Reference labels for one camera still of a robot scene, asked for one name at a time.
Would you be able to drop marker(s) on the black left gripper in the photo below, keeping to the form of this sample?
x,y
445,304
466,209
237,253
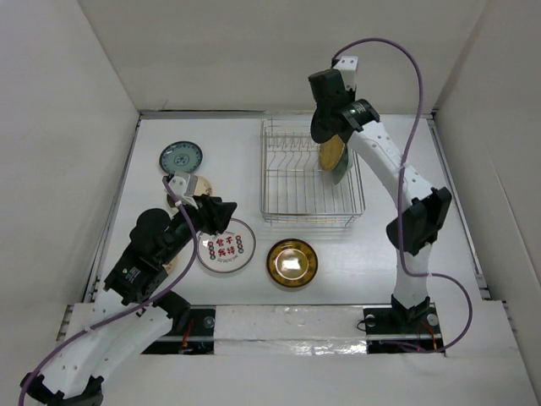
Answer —
x,y
213,211

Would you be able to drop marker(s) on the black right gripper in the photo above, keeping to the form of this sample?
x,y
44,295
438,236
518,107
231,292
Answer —
x,y
352,93

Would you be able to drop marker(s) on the round bamboo woven plate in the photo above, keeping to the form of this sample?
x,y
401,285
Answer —
x,y
330,153

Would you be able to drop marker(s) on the light green rectangular plate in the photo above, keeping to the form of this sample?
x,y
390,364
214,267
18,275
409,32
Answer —
x,y
342,167

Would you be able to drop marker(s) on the gold and black round plate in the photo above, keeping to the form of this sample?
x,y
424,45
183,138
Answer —
x,y
292,263

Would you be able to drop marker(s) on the glossy black round plate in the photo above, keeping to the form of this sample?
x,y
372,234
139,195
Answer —
x,y
324,125

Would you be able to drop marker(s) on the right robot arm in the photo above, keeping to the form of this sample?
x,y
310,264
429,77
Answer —
x,y
421,208

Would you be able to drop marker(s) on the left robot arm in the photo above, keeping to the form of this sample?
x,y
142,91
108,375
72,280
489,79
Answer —
x,y
137,305

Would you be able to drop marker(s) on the beige round plate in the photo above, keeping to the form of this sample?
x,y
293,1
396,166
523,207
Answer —
x,y
203,187

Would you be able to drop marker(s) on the white plate with red characters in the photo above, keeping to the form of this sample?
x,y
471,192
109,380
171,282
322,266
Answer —
x,y
227,252

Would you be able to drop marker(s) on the blue patterned round plate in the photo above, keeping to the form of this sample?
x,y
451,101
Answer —
x,y
182,156

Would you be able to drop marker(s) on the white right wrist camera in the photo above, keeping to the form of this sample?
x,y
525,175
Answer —
x,y
348,67

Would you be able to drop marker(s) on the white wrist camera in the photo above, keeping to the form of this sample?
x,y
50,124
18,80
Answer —
x,y
348,67
180,188

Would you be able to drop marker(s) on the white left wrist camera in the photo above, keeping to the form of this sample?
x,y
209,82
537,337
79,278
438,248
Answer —
x,y
180,188

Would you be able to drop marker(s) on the metal wire dish rack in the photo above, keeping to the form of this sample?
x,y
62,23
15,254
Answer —
x,y
294,188

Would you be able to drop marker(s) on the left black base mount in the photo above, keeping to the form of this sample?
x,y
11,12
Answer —
x,y
194,336

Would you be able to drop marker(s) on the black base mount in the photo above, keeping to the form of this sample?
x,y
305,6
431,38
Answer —
x,y
194,336
385,336

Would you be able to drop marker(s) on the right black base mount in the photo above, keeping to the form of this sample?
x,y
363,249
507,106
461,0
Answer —
x,y
385,336

